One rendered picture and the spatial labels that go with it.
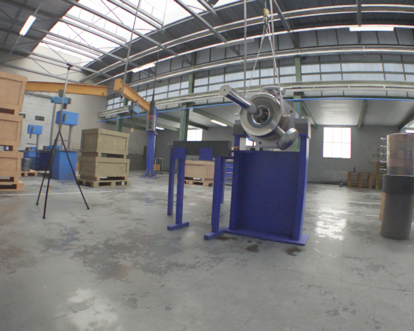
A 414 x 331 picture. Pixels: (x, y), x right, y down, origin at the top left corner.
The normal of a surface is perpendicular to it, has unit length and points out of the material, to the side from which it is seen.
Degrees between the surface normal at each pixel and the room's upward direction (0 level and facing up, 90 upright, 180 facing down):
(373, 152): 90
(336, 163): 90
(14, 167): 90
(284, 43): 90
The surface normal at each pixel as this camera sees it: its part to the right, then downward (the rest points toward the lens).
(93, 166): -0.46, -0.03
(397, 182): -0.83, -0.05
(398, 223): -0.64, -0.04
